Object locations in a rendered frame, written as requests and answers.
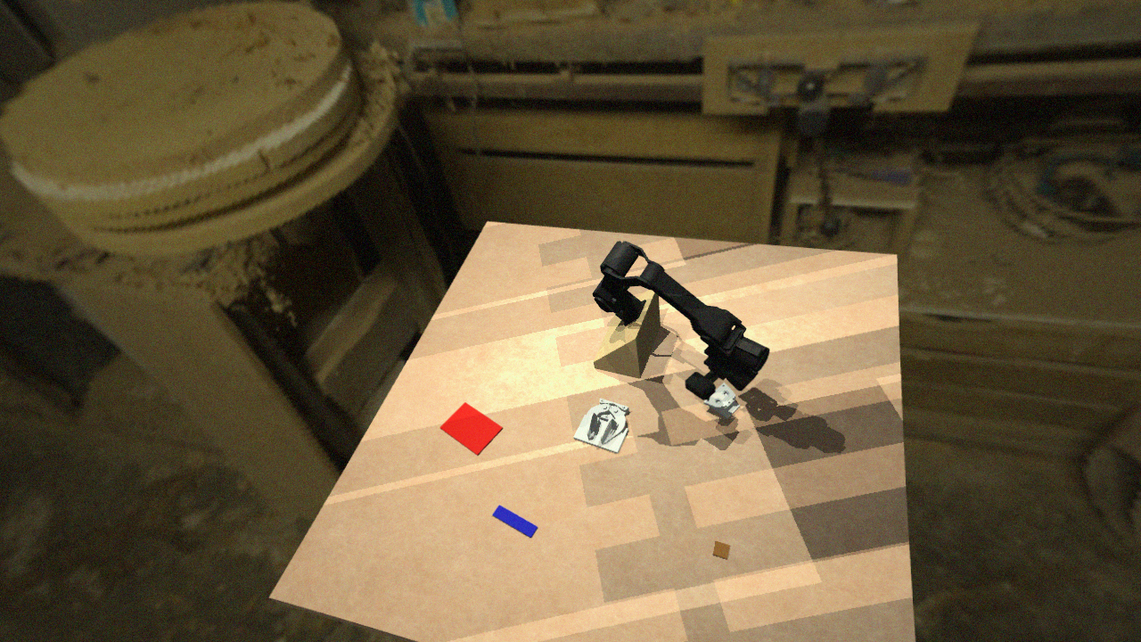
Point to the blue flat bar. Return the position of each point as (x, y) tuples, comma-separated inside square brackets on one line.
[(510, 518)]

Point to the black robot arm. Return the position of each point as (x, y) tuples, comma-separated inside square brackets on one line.
[(713, 324)]

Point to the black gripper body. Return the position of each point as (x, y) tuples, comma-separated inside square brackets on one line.
[(703, 386)]

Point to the red flat plate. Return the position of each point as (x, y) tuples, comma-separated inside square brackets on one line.
[(471, 428)]

